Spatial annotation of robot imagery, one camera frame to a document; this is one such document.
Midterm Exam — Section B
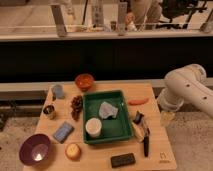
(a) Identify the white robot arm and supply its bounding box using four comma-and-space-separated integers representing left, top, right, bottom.
157, 64, 213, 127

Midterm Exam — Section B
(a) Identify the white paper cup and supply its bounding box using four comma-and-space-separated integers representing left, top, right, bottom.
85, 118, 102, 138

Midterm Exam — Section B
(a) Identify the grey blue cup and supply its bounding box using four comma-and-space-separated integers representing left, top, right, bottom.
51, 84, 64, 99

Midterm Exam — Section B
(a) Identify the black rectangular block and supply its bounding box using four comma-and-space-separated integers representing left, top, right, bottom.
111, 153, 135, 168

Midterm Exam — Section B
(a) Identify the green plastic tray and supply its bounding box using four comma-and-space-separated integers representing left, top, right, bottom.
83, 90, 133, 145

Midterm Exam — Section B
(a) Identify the crumpled grey cloth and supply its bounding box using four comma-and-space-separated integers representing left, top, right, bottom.
99, 102, 118, 119

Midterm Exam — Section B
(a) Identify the orange bowl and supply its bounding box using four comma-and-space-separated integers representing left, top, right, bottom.
75, 74, 94, 91

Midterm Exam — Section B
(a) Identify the dark grape bunch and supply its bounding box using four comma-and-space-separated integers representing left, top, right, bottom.
71, 95, 83, 121

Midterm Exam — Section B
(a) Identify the yellow round fruit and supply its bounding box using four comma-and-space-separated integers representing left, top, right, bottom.
65, 143, 81, 160

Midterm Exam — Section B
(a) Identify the blue sponge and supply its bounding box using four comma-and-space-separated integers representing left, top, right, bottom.
53, 122, 74, 143

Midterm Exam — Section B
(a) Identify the black office chair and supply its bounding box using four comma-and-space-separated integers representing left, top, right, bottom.
158, 0, 207, 29

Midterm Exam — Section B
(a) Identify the person in background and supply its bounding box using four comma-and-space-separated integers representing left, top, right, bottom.
124, 0, 162, 30

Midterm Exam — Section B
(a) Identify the small metal can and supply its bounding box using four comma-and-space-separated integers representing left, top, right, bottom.
43, 105, 56, 120

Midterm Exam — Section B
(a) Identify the purple bowl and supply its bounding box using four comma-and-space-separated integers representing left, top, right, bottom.
19, 134, 51, 166

